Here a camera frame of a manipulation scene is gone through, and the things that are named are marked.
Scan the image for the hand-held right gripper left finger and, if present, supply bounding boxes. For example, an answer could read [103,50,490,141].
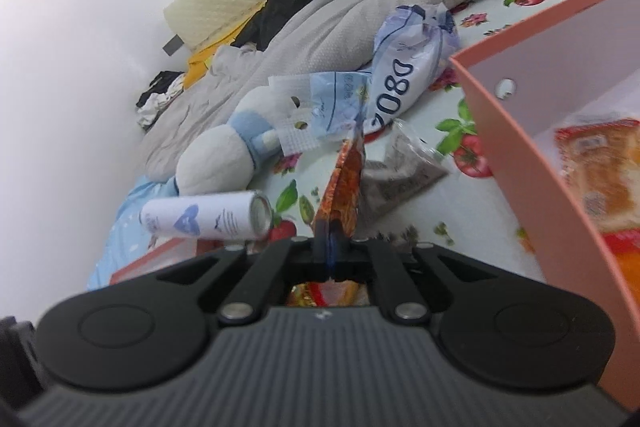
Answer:
[155,217,333,327]

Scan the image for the grey duvet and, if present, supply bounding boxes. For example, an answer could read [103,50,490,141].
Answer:
[137,0,628,180]

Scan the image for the brown red foil snack packet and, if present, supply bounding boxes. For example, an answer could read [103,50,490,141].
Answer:
[311,119,368,240]

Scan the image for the white and blue plush toy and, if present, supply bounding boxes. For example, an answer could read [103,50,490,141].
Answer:
[172,84,313,198]

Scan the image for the white spray can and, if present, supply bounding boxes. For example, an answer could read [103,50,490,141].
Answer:
[139,189,274,242]

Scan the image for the clear packet of dark seeds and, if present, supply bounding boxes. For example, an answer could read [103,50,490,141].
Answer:
[360,119,449,220]

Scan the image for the orange red label snack packet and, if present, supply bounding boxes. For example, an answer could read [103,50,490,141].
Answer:
[554,117,640,268]

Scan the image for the yellow cloth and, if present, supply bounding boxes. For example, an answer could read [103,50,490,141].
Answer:
[184,19,251,88]

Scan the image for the crumpled blue white plastic bag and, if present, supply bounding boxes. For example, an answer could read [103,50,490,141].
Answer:
[360,3,461,135]

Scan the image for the clear blue printed plastic bag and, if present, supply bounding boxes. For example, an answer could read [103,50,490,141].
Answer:
[267,71,373,155]

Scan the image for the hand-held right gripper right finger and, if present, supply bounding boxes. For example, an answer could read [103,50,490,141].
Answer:
[332,227,496,325]

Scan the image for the pink box lid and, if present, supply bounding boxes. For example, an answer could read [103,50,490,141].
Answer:
[109,234,226,285]

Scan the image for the black and white clothes pile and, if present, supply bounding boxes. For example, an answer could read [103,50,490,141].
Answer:
[136,71,186,130]

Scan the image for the pink cardboard box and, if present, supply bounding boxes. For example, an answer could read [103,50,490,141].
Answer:
[448,0,640,408]

